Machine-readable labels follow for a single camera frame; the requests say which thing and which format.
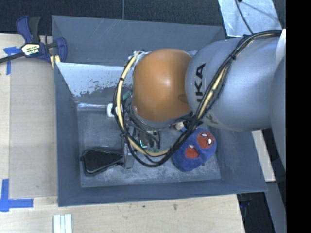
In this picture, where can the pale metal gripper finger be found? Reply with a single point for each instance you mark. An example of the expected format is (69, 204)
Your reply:
(130, 162)
(126, 150)

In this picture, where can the black wedge-shaped pouch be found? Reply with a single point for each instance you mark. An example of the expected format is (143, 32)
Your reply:
(99, 160)

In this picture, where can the clear tube with white cap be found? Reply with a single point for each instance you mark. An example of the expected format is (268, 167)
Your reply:
(110, 110)

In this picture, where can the blue plush toy red face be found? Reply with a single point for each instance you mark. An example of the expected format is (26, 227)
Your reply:
(192, 158)

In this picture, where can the pale wood flat board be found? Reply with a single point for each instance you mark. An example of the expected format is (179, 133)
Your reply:
(31, 130)

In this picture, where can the grey metal bin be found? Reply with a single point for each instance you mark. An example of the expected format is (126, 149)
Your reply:
(97, 42)

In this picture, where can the black cylinder on white bracket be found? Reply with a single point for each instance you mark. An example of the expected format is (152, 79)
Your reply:
(179, 126)

